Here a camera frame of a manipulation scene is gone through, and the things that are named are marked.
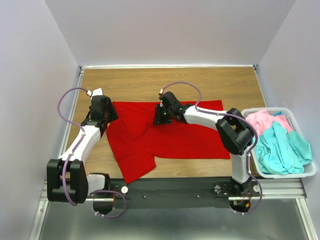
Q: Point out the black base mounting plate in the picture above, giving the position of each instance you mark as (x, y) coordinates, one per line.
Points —
(171, 193)

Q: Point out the red t shirt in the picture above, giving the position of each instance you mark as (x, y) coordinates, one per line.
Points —
(136, 141)

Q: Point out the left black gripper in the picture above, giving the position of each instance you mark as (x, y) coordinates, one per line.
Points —
(113, 115)

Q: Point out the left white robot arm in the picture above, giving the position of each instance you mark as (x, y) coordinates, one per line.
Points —
(67, 180)

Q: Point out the turquoise t shirt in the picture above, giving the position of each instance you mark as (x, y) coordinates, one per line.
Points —
(279, 152)

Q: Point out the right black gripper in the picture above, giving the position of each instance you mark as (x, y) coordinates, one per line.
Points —
(157, 119)

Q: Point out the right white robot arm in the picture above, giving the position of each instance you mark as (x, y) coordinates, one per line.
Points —
(235, 133)

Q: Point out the pink t shirt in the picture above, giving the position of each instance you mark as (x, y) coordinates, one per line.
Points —
(262, 120)

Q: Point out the white plastic laundry basket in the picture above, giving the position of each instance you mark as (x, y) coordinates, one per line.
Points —
(310, 169)

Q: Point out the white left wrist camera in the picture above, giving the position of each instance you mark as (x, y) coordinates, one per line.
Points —
(95, 92)

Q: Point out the aluminium frame rail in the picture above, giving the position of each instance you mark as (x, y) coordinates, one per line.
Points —
(290, 188)

